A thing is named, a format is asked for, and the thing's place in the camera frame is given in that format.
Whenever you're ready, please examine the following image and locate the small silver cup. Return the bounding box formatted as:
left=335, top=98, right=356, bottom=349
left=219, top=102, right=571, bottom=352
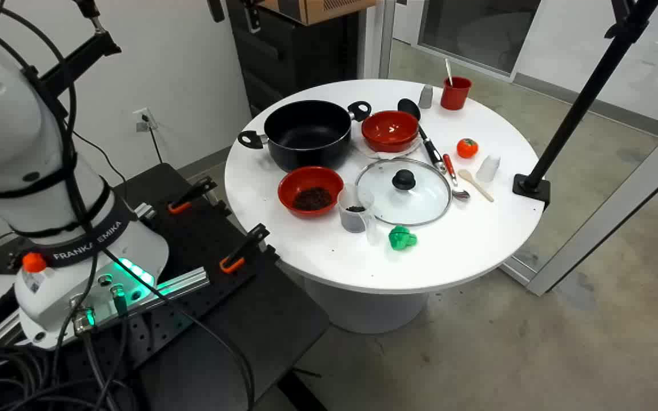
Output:
left=339, top=200, right=377, bottom=235

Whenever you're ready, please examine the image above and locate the red bowl with dark beans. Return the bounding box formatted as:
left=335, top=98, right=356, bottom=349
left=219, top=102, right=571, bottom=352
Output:
left=277, top=165, right=348, bottom=221

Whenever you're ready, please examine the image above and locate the black cooking pot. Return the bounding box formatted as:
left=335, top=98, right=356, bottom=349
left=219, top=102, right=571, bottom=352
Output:
left=236, top=98, right=375, bottom=173

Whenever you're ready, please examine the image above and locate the glass pot lid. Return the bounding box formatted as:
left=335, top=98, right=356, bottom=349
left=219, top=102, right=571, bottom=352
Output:
left=351, top=156, right=455, bottom=228

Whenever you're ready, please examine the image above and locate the red cup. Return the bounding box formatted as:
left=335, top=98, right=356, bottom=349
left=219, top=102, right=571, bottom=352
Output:
left=439, top=74, right=476, bottom=113

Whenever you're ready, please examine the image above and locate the dark beans pile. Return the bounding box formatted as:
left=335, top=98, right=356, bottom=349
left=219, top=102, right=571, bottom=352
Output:
left=291, top=184, right=333, bottom=213

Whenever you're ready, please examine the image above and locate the green toy vegetable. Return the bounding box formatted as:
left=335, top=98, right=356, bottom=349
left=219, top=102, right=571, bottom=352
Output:
left=387, top=224, right=421, bottom=254

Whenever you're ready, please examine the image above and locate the black orange clamp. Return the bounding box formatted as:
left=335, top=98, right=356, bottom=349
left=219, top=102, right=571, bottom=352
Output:
left=218, top=221, right=273, bottom=277
left=165, top=175, right=219, bottom=219

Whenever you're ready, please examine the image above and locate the empty red bowl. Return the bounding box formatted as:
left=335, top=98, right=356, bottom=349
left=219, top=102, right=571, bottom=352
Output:
left=358, top=107, right=421, bottom=156

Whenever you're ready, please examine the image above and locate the black ladle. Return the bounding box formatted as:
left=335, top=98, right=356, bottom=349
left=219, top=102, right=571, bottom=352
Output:
left=395, top=95, right=447, bottom=167

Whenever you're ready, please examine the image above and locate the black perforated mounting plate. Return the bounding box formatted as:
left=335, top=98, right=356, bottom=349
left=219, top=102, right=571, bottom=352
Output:
left=107, top=159, right=332, bottom=411

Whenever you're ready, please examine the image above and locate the wooden spoon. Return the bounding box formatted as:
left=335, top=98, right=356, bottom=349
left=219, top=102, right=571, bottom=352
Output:
left=458, top=167, right=495, bottom=205

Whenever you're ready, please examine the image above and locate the gray shaker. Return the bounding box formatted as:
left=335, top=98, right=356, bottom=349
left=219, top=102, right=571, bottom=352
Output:
left=417, top=83, right=436, bottom=110

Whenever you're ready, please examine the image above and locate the orange toy tomato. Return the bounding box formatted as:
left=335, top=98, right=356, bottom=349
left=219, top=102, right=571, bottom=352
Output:
left=455, top=134, right=483, bottom=162

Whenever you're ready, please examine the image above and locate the white shaker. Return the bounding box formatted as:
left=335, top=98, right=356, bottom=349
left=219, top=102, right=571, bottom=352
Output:
left=476, top=154, right=503, bottom=184

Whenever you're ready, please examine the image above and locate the black tripod pole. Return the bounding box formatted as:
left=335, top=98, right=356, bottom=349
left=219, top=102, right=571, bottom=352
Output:
left=509, top=0, right=658, bottom=211

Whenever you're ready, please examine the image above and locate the orange cap button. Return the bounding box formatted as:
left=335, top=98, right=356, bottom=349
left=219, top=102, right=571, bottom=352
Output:
left=21, top=252, right=50, bottom=277

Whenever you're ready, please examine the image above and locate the white table pedestal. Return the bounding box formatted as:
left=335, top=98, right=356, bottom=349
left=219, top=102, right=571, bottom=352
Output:
left=301, top=277, right=431, bottom=339

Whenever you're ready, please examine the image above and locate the red-handled metal spoon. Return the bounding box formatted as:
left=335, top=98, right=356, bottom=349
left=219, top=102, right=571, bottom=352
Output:
left=439, top=150, right=473, bottom=203

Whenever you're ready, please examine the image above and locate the aluminium rail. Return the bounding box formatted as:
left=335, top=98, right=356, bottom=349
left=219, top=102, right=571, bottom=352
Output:
left=0, top=264, right=212, bottom=352

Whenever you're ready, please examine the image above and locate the white wall outlet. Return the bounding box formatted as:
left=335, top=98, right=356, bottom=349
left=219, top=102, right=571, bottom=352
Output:
left=130, top=106, right=155, bottom=134

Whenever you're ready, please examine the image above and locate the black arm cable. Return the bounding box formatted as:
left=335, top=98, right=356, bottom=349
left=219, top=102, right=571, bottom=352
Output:
left=0, top=0, right=130, bottom=254

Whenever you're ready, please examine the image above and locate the gray door frame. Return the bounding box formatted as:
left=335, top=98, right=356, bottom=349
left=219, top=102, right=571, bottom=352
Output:
left=498, top=106, right=658, bottom=300

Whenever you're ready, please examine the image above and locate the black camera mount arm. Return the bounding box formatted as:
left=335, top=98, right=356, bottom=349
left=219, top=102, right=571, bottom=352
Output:
left=19, top=0, right=123, bottom=100

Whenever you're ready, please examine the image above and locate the black floor cable bundle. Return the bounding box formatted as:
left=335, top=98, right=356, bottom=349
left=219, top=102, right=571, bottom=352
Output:
left=0, top=304, right=258, bottom=411

